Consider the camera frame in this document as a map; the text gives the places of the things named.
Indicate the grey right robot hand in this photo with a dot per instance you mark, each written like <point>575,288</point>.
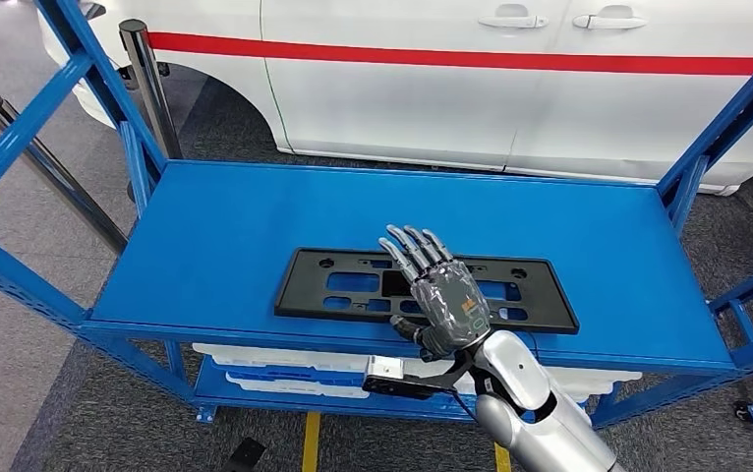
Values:
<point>448,306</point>

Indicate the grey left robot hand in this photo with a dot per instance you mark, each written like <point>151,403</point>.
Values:
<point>245,456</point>

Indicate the black plastic frame part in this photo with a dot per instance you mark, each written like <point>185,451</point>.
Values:
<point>311,286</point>

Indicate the white car with red stripe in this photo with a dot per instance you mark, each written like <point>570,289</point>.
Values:
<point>383,104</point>

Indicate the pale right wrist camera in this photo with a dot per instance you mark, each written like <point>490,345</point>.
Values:
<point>384,368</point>

